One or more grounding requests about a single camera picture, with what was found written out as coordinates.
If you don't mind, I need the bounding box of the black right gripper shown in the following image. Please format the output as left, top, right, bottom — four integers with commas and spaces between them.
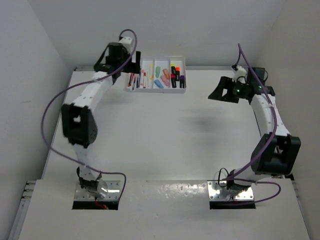
208, 76, 249, 104

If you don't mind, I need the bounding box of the blue gel pen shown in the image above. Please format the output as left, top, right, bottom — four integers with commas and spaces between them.
136, 75, 140, 89

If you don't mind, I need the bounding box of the pink tip clear pen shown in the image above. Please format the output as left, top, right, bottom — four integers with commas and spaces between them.
140, 69, 145, 88

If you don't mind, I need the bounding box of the dark red gel pen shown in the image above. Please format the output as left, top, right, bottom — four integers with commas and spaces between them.
131, 75, 137, 91

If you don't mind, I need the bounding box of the green eraser case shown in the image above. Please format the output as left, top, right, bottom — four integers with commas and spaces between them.
155, 66, 161, 78

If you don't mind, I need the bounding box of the blue eraser case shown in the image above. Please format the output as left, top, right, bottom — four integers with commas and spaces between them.
154, 79, 164, 89

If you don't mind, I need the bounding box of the orange eraser case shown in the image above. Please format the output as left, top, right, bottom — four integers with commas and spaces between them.
162, 68, 171, 80

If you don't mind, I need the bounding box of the yellow cap black highlighter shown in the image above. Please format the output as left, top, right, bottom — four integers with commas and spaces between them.
171, 63, 176, 75

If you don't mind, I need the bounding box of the pink cap black highlighter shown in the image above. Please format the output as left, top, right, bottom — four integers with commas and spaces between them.
170, 73, 177, 89

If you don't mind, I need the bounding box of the orange cap highlighter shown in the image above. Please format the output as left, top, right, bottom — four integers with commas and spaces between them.
175, 66, 180, 79

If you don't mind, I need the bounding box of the purple cap black highlighter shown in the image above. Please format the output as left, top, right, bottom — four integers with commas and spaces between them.
179, 75, 185, 89

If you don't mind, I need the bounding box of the red tip white pen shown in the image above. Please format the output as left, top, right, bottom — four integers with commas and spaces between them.
143, 72, 148, 88

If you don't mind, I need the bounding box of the yellow tip white marker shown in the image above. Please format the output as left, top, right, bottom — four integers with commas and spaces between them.
148, 64, 154, 80

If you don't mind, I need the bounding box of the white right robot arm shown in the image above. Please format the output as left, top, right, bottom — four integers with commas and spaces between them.
208, 64, 301, 192

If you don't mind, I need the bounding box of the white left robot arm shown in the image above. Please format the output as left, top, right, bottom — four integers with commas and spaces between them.
61, 37, 141, 193

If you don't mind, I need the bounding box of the white divided organizer tray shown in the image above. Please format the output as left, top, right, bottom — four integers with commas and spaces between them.
125, 56, 187, 94

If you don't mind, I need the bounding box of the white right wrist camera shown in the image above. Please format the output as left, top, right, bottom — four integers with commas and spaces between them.
231, 64, 248, 84

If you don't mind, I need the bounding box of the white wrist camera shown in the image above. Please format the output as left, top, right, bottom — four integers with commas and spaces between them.
118, 36, 133, 52
231, 64, 248, 84

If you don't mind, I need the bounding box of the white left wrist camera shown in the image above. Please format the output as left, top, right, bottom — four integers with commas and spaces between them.
118, 36, 133, 52

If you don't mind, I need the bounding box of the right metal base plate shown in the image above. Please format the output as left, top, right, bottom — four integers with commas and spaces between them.
207, 180, 254, 202

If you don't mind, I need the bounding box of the metal base plate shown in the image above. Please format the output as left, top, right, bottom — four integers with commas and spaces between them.
74, 180, 121, 202
207, 180, 254, 202

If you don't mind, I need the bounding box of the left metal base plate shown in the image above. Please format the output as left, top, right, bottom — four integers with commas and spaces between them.
74, 180, 121, 202

